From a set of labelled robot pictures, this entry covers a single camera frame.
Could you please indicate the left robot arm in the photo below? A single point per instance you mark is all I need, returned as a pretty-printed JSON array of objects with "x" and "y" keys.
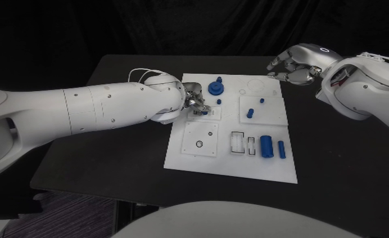
[{"x": 99, "y": 107}]

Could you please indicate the white task board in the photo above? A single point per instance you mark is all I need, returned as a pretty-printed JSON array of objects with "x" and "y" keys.
[{"x": 231, "y": 153}]

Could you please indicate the thick long blue cylinder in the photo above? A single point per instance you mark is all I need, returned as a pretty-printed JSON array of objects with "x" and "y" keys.
[{"x": 267, "y": 146}]

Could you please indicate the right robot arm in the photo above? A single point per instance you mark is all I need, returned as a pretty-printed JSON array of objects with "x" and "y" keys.
[{"x": 354, "y": 96}]

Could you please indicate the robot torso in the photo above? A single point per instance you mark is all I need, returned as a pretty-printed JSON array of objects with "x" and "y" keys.
[{"x": 242, "y": 221}]

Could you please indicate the short blue cylinder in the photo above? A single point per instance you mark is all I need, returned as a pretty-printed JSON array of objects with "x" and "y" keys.
[{"x": 249, "y": 113}]

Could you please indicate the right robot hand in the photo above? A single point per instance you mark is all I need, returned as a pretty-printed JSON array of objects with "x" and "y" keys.
[{"x": 307, "y": 58}]

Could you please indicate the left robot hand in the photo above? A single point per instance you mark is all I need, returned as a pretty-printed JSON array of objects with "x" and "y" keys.
[{"x": 196, "y": 103}]

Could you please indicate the thin long blue cylinder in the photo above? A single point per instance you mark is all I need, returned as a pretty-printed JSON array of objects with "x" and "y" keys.
[{"x": 281, "y": 149}]

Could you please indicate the blue gear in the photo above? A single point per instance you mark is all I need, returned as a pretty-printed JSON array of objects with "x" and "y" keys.
[{"x": 216, "y": 88}]

